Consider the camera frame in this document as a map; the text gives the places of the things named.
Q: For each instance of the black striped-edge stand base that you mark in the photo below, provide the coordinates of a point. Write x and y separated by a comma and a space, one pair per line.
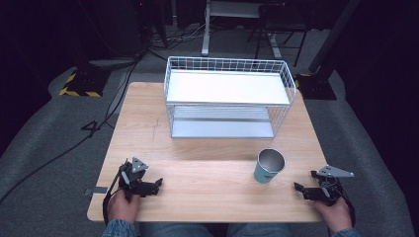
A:
316, 87
84, 82

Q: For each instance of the blue paper cup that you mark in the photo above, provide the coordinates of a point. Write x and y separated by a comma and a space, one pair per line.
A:
267, 169

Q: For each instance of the white desk leg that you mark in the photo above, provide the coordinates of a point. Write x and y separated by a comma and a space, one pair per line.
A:
206, 33

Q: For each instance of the person's right hand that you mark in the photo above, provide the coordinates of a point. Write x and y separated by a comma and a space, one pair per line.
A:
336, 215

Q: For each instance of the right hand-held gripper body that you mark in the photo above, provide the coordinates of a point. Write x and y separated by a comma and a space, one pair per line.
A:
324, 187

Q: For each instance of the black metal chair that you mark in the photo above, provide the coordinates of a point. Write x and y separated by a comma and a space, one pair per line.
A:
280, 23

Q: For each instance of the dark slanted stand pole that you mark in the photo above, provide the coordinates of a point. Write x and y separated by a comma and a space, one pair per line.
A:
332, 36

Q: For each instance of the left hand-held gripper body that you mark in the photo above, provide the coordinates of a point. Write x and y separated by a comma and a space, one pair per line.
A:
135, 179

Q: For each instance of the person's left hand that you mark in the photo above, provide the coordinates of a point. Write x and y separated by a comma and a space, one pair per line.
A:
123, 207

